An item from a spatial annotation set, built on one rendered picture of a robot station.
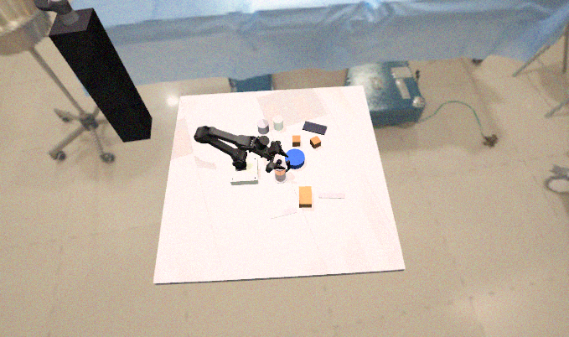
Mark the blue round disc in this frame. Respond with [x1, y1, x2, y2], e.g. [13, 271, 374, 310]
[285, 149, 305, 169]

